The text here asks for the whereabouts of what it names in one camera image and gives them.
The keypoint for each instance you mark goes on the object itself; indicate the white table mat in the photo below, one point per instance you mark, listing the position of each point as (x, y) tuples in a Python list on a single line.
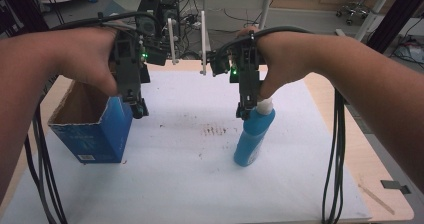
[(183, 184)]

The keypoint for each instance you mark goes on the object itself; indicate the gray tape piece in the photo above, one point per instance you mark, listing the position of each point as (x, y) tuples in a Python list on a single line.
[(393, 185)]

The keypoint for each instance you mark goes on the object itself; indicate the beige tape strip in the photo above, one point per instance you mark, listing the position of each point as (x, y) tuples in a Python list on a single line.
[(376, 199)]

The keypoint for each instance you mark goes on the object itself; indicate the black metal frame post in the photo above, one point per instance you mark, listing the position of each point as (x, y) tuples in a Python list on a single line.
[(396, 17)]

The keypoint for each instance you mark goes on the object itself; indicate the person's right hand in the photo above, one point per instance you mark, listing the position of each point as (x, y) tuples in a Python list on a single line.
[(286, 57)]

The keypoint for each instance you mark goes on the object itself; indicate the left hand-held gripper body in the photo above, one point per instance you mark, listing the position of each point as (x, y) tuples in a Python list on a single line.
[(128, 67)]

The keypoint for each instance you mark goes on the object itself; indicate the person's left hand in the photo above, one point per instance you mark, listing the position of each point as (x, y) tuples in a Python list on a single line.
[(86, 57)]

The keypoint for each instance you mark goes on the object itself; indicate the pale blue object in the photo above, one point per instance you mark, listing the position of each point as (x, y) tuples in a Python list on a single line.
[(411, 54)]

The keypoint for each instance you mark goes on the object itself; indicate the blue cardboard box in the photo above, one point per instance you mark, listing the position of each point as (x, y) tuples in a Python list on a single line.
[(100, 140)]

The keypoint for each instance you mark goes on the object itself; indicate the blue bottle with white cap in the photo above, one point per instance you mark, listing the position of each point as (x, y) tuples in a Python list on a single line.
[(253, 137)]

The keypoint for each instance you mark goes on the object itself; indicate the dark curtain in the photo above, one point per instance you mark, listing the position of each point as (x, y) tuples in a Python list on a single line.
[(16, 10)]

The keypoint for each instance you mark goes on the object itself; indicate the white power strip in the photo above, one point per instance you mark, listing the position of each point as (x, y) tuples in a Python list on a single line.
[(196, 24)]

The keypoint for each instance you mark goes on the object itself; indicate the office chair with casters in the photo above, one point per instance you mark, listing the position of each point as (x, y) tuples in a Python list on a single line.
[(353, 7)]

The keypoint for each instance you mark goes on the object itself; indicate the white stand leg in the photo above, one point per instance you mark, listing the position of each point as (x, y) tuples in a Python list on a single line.
[(373, 14)]

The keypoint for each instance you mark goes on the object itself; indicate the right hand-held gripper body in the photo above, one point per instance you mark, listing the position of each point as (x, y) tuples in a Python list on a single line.
[(248, 70)]

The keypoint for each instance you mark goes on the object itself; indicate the black computer tower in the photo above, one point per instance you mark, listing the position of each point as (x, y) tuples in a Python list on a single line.
[(150, 7)]

